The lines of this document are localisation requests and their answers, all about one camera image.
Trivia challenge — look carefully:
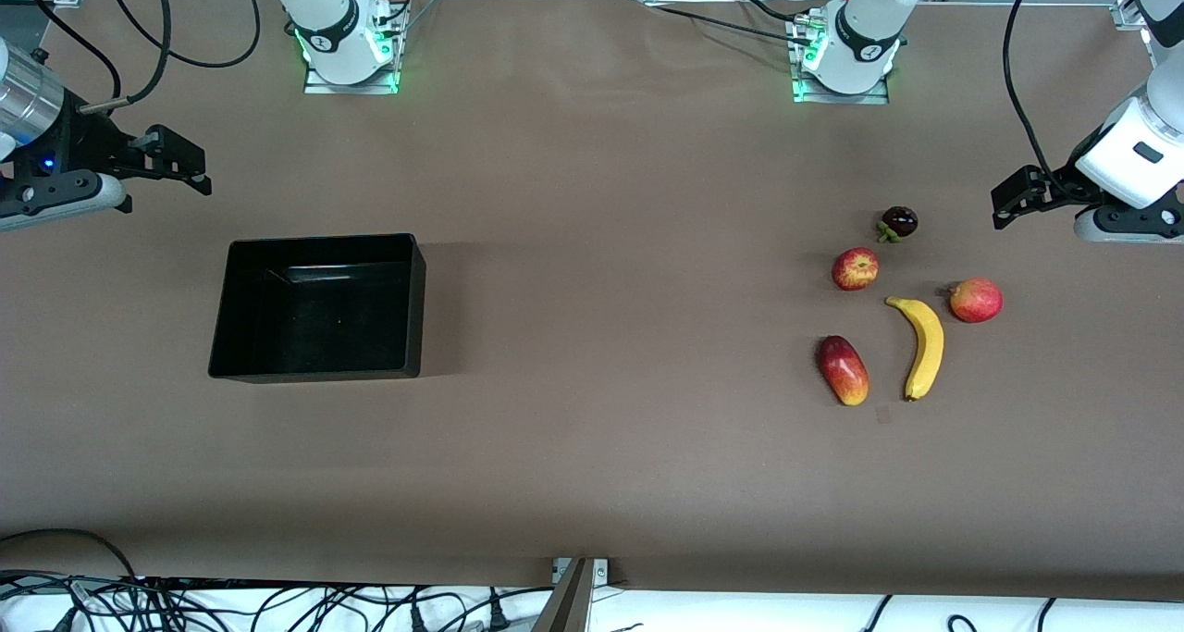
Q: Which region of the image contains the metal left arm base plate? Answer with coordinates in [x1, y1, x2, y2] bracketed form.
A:
[791, 17, 891, 105]

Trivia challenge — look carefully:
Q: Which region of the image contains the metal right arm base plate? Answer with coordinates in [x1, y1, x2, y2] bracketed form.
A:
[303, 31, 401, 96]

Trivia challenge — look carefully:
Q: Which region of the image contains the yellow banana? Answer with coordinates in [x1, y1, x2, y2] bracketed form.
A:
[884, 295, 945, 402]

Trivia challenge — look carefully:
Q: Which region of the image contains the small metal table bracket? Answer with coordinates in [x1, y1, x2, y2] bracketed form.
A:
[552, 557, 611, 585]

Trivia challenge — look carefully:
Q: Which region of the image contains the red yellow mango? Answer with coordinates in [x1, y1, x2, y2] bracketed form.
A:
[816, 335, 870, 407]

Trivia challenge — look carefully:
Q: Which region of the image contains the dark purple mangosteen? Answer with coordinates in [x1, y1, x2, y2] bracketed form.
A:
[876, 205, 919, 243]

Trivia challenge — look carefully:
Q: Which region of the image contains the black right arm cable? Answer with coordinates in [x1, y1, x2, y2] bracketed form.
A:
[28, 0, 265, 117]

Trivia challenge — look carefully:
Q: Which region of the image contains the black looping cable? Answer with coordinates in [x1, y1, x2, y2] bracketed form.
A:
[0, 527, 140, 585]

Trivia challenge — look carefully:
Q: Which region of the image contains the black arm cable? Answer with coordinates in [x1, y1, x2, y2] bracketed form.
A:
[28, 0, 265, 117]
[1004, 0, 1079, 203]

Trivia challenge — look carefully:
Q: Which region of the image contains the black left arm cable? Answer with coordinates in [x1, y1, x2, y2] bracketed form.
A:
[1004, 0, 1079, 203]

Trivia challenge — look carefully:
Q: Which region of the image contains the black cable on table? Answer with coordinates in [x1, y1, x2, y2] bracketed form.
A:
[638, 0, 815, 50]

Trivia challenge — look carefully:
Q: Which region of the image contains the grey metal pole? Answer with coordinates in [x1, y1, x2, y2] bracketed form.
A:
[530, 558, 593, 632]

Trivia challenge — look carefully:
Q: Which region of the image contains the red yellow apple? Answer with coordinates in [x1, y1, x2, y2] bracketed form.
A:
[832, 247, 881, 291]

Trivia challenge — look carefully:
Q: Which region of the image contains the black plastic box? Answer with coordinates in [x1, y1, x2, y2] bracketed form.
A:
[207, 233, 427, 384]

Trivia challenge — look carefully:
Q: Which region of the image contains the black curved cable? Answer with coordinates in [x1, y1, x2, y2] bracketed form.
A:
[250, 583, 389, 632]

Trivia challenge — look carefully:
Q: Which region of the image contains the red orange round fruit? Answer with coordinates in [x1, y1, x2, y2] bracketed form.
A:
[947, 278, 1005, 324]

